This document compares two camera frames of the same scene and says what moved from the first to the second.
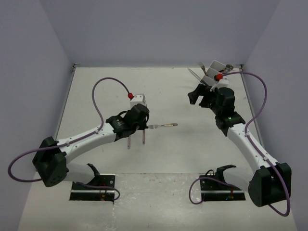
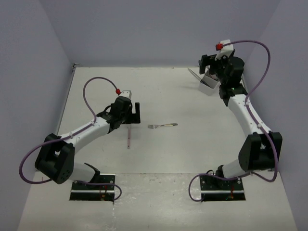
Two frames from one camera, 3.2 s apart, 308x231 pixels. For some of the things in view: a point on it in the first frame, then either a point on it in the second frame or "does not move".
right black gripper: x=201 y=90 -> x=210 y=61
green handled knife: x=197 y=76 does not move
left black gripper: x=143 y=125 -> x=134 y=118
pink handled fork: x=155 y=126 does not move
